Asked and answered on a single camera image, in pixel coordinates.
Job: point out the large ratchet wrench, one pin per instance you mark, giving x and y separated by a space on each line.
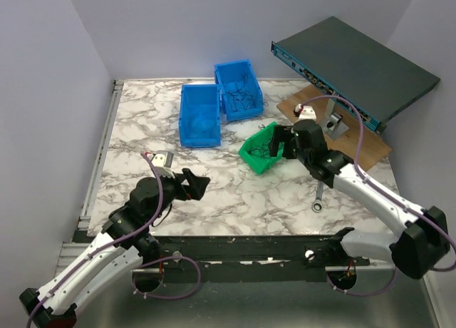
317 205

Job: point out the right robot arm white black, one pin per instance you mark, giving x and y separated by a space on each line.
418 238

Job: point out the wooden board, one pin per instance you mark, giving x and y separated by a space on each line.
373 149

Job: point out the blue plastic bin left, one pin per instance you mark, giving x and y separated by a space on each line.
200 116

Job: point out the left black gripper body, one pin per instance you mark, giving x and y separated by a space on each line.
183 192

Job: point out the blue plastic bin right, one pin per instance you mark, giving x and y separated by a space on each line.
241 95

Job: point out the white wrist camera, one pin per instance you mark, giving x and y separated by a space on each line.
162 160
303 112

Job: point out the metal switch stand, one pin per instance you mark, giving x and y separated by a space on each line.
332 122

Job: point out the blue plastic bin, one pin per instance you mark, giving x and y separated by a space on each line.
200 116
241 95

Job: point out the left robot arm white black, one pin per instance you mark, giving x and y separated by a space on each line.
107 246

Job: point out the green plastic bin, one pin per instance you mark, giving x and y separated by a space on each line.
255 150

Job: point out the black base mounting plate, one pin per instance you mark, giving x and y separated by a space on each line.
184 259

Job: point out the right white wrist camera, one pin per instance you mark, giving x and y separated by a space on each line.
303 112

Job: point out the aluminium frame rail left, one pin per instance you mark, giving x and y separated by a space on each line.
90 196

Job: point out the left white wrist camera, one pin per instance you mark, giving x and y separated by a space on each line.
162 160

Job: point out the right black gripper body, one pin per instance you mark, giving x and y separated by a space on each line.
284 134

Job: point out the dark network switch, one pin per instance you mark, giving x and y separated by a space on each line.
339 60

